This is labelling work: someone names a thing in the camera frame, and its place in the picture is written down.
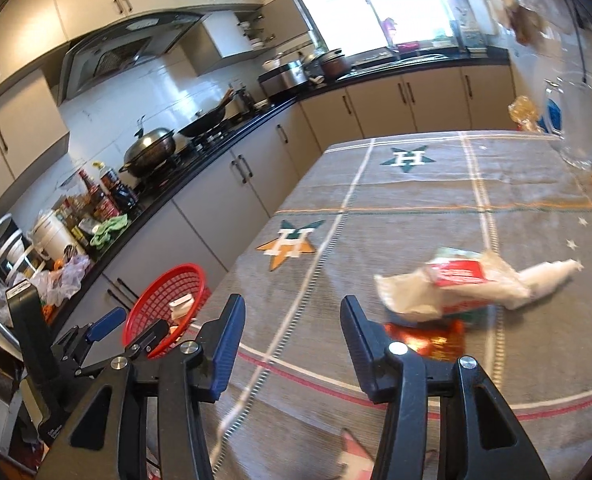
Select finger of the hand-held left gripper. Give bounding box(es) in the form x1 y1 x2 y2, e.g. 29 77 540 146
83 306 128 343
123 319 171 361

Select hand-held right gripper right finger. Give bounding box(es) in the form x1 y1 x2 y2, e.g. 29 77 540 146
340 295 551 480

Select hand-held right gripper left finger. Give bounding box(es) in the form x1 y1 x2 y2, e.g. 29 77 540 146
36 292 247 480

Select red plastic basket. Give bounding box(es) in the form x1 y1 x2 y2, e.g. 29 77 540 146
124 262 213 361

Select small white box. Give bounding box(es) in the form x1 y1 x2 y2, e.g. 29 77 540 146
168 296 195 321

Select clear plastic bag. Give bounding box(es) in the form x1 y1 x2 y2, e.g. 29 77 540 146
33 254 92 306

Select orange foil snack packet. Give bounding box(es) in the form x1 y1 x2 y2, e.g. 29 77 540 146
383 320 466 363

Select white plastic bag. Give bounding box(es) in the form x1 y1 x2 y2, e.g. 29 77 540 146
374 247 584 321

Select white round appliance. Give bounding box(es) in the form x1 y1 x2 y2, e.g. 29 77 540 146
0 213 29 281

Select white rice cooker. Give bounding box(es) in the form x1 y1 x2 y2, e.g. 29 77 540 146
30 210 84 263

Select green cloth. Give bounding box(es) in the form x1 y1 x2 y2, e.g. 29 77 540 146
90 214 129 247

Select red and green carton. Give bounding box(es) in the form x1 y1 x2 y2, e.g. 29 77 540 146
426 247 496 328

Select group of condiment bottles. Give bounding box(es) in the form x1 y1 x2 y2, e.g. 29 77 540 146
51 161 139 233

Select grey printed tablecloth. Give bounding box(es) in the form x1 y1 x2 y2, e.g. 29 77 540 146
146 130 592 480

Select wok with steel lid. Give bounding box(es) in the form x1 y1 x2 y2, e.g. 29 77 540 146
118 117 177 178

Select gas stove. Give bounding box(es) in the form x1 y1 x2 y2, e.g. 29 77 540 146
141 110 261 186

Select black frying pan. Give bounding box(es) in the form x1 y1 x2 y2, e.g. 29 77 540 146
177 92 237 138

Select base kitchen cabinets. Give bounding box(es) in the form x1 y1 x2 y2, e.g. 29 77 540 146
83 62 519 311

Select range hood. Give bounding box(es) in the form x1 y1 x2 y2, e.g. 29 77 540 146
56 10 214 106

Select steel electric cooker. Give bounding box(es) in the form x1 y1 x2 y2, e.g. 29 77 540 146
258 60 309 98

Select brown cooking pot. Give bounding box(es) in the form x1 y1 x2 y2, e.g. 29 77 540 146
318 49 351 78

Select bagged bread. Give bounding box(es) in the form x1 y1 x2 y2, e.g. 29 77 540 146
508 95 539 131

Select blue packet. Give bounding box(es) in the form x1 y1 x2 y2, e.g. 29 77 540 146
538 97 562 136

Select clear glass pitcher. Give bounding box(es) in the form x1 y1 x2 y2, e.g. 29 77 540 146
543 77 592 171

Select kitchen window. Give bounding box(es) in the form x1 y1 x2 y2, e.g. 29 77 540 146
283 0 464 58

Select hanging plastic bag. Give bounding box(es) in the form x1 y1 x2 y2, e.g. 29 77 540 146
486 0 551 46

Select wall kitchen cabinets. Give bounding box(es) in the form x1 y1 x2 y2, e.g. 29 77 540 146
0 0 287 201

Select wall dish shelf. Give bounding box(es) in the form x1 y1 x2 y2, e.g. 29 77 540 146
236 10 279 51

